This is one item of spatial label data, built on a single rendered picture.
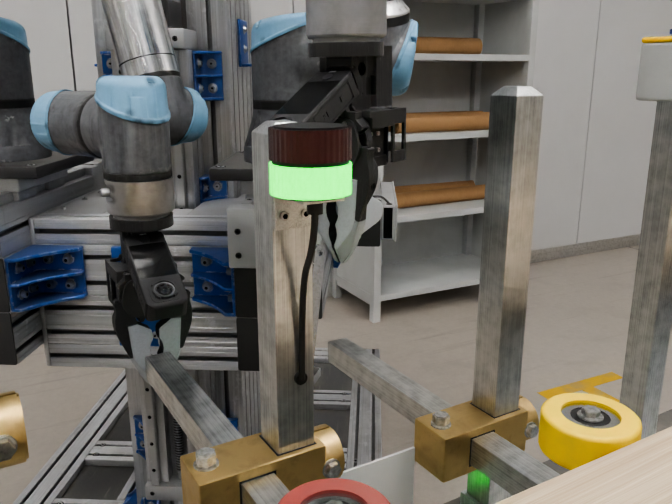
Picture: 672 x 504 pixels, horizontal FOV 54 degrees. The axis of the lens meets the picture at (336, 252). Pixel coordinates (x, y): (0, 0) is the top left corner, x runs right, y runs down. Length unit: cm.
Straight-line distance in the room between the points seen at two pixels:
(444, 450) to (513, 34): 312
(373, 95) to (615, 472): 39
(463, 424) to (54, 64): 259
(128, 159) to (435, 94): 306
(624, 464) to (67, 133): 65
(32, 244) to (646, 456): 97
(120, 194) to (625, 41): 416
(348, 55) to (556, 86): 370
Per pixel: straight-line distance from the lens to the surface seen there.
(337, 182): 46
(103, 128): 76
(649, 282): 89
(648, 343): 91
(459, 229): 394
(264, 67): 108
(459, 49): 354
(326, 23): 62
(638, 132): 487
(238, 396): 144
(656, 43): 86
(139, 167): 75
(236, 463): 58
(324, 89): 61
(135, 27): 93
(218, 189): 129
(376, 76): 66
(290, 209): 51
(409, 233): 374
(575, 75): 439
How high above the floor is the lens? 119
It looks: 15 degrees down
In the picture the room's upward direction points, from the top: straight up
